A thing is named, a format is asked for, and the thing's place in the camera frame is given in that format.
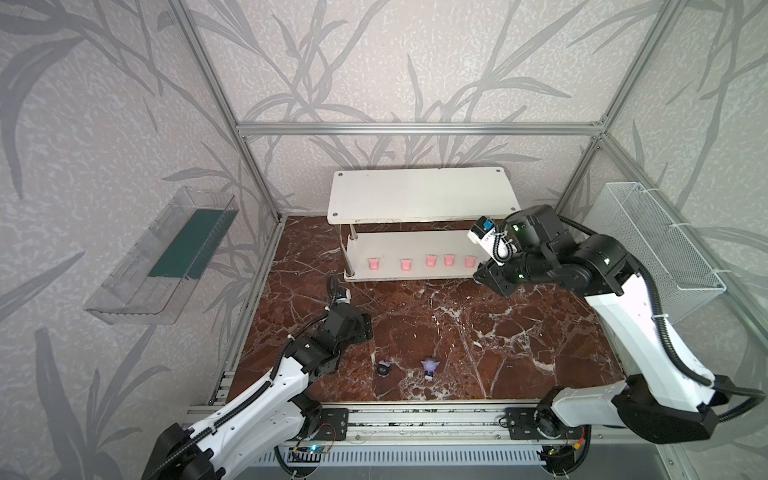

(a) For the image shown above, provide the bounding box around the white two-tier shelf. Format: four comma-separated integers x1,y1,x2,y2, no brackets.
327,167,520,282

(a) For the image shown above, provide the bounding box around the dark round toy left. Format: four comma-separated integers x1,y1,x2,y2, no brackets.
376,361,392,378

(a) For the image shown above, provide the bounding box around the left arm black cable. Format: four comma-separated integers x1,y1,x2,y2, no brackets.
143,311,331,480

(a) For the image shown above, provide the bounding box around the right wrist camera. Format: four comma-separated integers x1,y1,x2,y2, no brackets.
467,216,509,256

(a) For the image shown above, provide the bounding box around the aluminium frame crossbar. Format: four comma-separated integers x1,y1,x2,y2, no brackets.
236,122,602,137

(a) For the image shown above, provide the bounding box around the white wire mesh basket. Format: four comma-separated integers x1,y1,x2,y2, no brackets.
584,182,726,324

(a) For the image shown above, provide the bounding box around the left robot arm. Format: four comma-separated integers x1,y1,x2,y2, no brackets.
142,301,373,479

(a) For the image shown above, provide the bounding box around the purple figure toy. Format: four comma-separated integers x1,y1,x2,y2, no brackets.
421,357,440,381

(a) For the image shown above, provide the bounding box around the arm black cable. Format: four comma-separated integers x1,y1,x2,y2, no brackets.
143,311,331,480
560,215,767,424

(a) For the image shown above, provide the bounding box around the clear plastic wall bin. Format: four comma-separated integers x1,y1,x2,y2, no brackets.
84,186,239,326

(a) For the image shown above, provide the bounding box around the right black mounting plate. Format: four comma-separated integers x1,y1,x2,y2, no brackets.
502,407,561,441

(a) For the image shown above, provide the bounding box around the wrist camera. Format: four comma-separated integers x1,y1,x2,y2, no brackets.
326,275,351,309
467,216,509,256

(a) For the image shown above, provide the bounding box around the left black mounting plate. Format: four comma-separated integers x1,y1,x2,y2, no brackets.
300,407,350,442

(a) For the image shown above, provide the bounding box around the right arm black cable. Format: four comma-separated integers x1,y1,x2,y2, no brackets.
560,215,767,424

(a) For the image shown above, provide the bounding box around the black mounting plate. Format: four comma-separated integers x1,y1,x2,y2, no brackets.
300,407,350,442
502,407,561,441

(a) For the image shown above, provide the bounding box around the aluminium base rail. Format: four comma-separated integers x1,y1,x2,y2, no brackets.
173,400,679,448

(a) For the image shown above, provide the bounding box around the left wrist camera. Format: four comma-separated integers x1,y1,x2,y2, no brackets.
326,275,351,309

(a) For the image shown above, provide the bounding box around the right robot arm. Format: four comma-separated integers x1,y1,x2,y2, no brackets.
467,205,723,444

